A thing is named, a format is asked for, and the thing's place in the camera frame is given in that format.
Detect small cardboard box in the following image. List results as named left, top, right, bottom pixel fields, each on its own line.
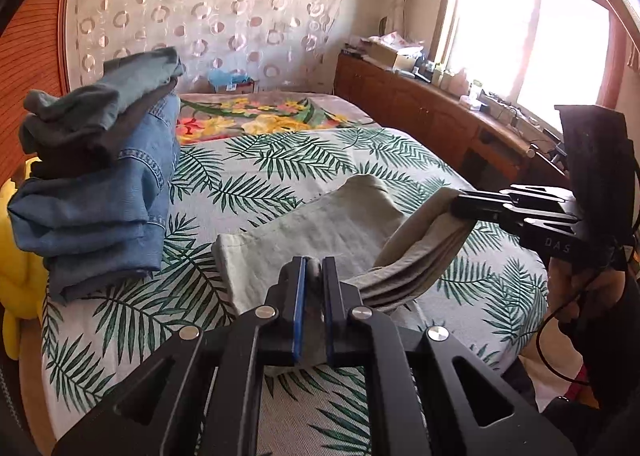
left=210, top=78, right=261, bottom=95

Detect open cardboard box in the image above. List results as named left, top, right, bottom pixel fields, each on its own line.
left=369, top=42, right=417, bottom=69

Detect person's right forearm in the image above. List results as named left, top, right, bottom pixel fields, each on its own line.
left=570, top=266, right=640, bottom=417

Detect folded dark brown pants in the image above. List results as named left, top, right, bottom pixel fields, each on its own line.
left=30, top=80, right=177, bottom=179

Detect person's right hand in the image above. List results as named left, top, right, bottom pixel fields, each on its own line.
left=547, top=256, right=626, bottom=334

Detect wooden slatted wardrobe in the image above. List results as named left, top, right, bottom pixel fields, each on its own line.
left=0, top=0, right=77, bottom=187

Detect black cable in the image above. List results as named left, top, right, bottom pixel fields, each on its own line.
left=536, top=286, right=590, bottom=383

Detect wooden framed window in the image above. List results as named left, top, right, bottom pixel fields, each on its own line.
left=435, top=0, right=632, bottom=123

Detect long wooden sideboard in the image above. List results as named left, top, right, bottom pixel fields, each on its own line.
left=334, top=52, right=571, bottom=187

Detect floral pillow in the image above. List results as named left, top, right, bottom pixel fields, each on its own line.
left=175, top=90, right=382, bottom=147

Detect blue plastic bag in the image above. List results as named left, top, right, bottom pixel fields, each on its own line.
left=207, top=68, right=253, bottom=89

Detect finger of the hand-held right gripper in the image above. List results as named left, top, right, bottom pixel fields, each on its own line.
left=500, top=184, right=576, bottom=207
left=450, top=190, right=581, bottom=237

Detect leaf print bed sheet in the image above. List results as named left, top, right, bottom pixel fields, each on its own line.
left=40, top=126, right=551, bottom=456

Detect folded teal grey pants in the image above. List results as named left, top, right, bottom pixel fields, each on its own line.
left=19, top=46, right=186, bottom=137

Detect patterned cloth bag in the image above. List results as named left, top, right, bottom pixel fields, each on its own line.
left=370, top=32, right=417, bottom=49

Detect folded blue denim jeans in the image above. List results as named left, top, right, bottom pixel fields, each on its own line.
left=7, top=94, right=182, bottom=303

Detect circle print sheer curtain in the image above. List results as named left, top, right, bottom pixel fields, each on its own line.
left=70, top=0, right=347, bottom=97

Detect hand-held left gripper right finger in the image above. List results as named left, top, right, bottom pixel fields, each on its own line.
left=322, top=256, right=578, bottom=456

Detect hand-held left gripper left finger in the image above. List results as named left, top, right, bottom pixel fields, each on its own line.
left=52, top=256, right=307, bottom=456

